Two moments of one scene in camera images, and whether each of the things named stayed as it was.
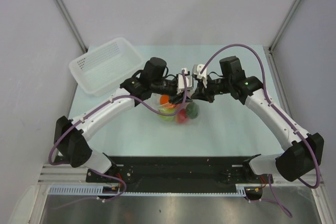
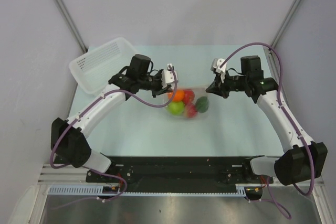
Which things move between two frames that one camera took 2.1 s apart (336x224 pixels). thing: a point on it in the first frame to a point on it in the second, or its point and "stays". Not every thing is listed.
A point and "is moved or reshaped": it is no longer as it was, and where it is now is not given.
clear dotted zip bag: [190, 112] is moved or reshaped
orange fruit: [164, 99] is moved or reshaped
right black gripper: [202, 93] to [217, 88]
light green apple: [170, 110] is moved or reshaped
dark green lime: [192, 110] to [202, 104]
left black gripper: [176, 99] to [160, 89]
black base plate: [179, 171] stays
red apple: [182, 116] to [190, 111]
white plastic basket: [102, 69] stays
